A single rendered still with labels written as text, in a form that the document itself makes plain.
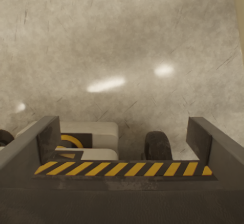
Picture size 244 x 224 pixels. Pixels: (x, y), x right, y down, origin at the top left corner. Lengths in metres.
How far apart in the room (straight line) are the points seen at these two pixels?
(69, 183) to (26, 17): 0.48
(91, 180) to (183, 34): 0.45
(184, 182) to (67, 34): 0.47
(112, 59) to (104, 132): 0.22
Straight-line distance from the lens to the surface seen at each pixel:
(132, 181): 0.25
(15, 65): 0.61
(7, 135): 0.63
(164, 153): 0.44
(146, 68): 0.53
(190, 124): 0.17
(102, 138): 0.43
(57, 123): 0.16
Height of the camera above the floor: 0.52
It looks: 75 degrees down
